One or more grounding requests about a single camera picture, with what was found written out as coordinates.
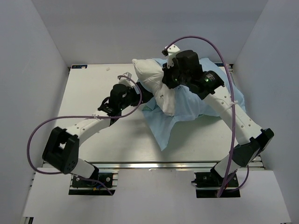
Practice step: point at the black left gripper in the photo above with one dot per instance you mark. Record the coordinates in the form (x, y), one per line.
(145, 95)

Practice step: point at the aluminium front table rail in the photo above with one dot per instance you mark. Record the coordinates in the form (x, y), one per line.
(155, 165)

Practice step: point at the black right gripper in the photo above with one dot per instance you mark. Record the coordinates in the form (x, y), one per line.
(167, 71)

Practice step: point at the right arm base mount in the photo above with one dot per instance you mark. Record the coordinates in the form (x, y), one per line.
(207, 186)

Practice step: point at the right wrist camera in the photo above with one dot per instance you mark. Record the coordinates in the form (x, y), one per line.
(170, 53)

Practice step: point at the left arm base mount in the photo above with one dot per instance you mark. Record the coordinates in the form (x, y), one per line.
(104, 184)

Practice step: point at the white pillow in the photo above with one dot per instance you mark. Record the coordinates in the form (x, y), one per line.
(150, 74)

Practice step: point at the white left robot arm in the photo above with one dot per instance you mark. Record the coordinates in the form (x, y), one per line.
(62, 147)

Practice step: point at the blue green satin pillowcase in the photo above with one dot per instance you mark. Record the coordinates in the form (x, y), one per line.
(188, 106)

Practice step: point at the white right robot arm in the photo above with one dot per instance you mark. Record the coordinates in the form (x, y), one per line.
(251, 138)

